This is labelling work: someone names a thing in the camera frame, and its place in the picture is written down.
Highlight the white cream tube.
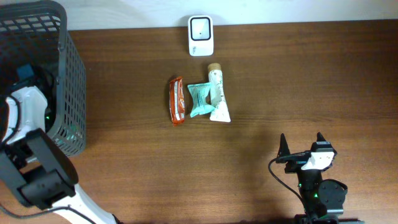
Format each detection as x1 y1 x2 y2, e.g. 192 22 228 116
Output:
208 63 231 123

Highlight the teal snack packet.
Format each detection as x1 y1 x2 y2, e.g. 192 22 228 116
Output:
187 82 215 118

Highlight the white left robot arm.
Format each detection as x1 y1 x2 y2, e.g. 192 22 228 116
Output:
1 64 120 223

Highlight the white barcode scanner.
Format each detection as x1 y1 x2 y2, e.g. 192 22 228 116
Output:
188 15 214 57

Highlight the grey plastic mesh basket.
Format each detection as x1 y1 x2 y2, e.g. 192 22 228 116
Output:
1 1 86 156

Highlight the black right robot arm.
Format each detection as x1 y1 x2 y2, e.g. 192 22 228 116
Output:
268 133 363 224

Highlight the orange chocolate bar wrapper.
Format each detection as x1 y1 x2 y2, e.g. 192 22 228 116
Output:
169 77 185 126

